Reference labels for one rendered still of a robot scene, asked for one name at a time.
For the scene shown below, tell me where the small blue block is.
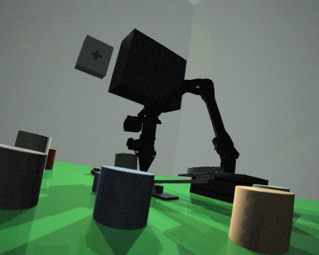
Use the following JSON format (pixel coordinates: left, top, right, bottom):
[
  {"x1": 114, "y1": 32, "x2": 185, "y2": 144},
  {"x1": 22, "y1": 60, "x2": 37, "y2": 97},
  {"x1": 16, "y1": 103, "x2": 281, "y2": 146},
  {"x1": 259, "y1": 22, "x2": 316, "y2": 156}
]
[{"x1": 92, "y1": 172, "x2": 99, "y2": 192}]

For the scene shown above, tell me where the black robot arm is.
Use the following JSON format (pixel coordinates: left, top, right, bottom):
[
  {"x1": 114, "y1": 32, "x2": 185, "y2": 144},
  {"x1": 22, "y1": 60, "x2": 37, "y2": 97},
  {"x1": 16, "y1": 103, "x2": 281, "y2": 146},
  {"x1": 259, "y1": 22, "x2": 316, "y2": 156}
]
[{"x1": 124, "y1": 78, "x2": 240, "y2": 174}]

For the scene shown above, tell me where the tan cylinder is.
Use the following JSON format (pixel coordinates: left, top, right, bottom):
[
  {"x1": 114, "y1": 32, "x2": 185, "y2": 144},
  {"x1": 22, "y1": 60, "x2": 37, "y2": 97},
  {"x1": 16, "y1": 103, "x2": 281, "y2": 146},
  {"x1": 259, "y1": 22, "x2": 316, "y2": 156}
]
[{"x1": 229, "y1": 186, "x2": 295, "y2": 255}]

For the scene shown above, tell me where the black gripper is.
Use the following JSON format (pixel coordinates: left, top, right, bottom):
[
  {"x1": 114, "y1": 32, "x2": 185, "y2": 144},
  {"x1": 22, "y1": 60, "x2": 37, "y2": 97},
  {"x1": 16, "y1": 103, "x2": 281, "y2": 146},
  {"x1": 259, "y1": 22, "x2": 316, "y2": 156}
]
[{"x1": 133, "y1": 132, "x2": 156, "y2": 172}]

